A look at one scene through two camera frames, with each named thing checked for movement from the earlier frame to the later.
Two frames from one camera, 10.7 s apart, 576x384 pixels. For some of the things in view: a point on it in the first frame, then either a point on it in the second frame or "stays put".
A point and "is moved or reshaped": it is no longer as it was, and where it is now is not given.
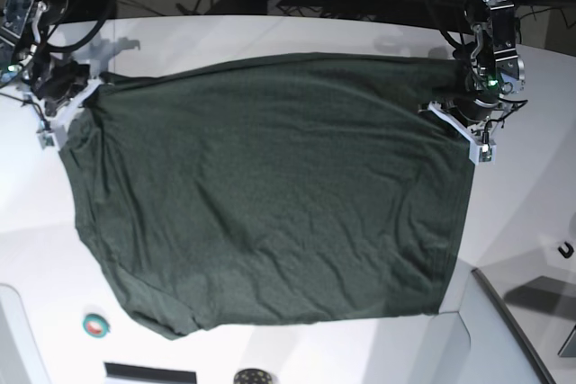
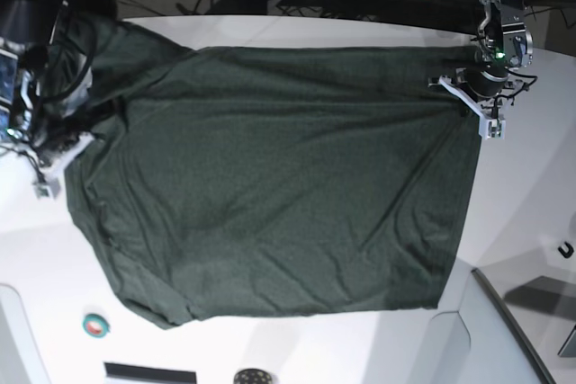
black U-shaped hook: [566, 254] stays put
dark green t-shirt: [297, 190] is moved or reshaped
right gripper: [476, 105] -> [486, 80]
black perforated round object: [252, 376] stays put
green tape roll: [94, 325] stays put
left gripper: [60, 84] -> [53, 136]
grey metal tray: [539, 299] stays put
